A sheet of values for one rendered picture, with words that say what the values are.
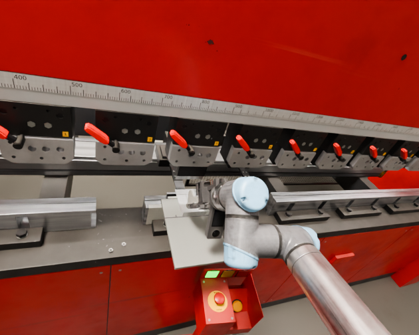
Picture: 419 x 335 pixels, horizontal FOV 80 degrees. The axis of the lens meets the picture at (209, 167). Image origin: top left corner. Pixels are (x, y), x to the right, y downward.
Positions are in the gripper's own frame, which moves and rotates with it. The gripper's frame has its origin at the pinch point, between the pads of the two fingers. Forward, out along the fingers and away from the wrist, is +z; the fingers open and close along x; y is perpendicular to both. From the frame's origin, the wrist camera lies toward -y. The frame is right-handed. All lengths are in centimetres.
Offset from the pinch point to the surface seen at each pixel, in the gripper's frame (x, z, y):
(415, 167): -113, -8, 14
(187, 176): 2.0, 3.0, 10.7
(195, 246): 2.7, -3.9, -12.0
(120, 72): 26.2, -25.7, 29.6
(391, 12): -38, -46, 47
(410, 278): -214, 61, -68
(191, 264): 5.4, -7.5, -16.3
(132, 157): 22.0, -8.2, 14.3
